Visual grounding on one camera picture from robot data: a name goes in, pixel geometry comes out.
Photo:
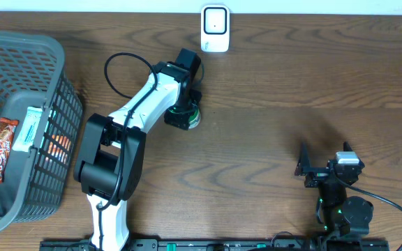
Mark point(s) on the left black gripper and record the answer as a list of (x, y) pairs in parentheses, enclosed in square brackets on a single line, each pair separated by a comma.
[(179, 119)]

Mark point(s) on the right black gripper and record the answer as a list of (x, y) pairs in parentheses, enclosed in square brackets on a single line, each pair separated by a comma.
[(317, 174)]

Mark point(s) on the green lidded round jar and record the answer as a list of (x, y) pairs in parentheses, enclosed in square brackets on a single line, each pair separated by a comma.
[(194, 118)]

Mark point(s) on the orange snack sachet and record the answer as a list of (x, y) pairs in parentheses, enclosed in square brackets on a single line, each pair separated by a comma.
[(59, 148)]

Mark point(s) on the white teal snack packet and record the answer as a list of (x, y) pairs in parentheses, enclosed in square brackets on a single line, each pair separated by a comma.
[(28, 130)]

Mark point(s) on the red Top chocolate bar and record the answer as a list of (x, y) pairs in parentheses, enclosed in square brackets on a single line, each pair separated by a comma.
[(7, 133)]

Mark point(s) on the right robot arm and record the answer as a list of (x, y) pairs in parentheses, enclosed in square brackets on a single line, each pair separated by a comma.
[(345, 219)]

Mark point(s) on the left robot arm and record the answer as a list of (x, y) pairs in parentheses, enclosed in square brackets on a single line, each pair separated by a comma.
[(110, 161)]

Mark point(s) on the white barcode scanner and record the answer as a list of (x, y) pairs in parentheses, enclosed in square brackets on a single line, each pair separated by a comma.
[(215, 28)]

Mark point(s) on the grey plastic mesh basket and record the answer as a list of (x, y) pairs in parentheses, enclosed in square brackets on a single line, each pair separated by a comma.
[(32, 74)]

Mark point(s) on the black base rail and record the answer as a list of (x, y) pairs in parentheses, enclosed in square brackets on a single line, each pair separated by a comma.
[(283, 243)]

